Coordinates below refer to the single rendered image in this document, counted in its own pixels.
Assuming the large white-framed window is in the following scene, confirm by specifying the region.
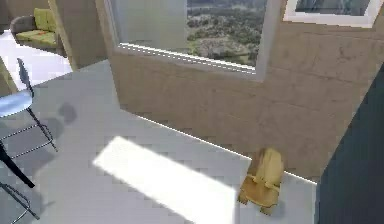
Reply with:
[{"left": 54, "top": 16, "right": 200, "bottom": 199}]
[{"left": 103, "top": 0, "right": 284, "bottom": 82}]

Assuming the small white-framed window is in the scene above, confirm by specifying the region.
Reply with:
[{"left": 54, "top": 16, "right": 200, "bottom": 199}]
[{"left": 283, "top": 0, "right": 384, "bottom": 29}]

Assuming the grey armchair with green cushions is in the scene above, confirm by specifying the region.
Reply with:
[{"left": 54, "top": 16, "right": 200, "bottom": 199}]
[{"left": 9, "top": 7, "right": 69, "bottom": 58}]

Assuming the black stool with grey seat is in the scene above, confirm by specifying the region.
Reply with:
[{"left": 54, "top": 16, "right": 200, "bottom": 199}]
[{"left": 0, "top": 57, "right": 59, "bottom": 224}]

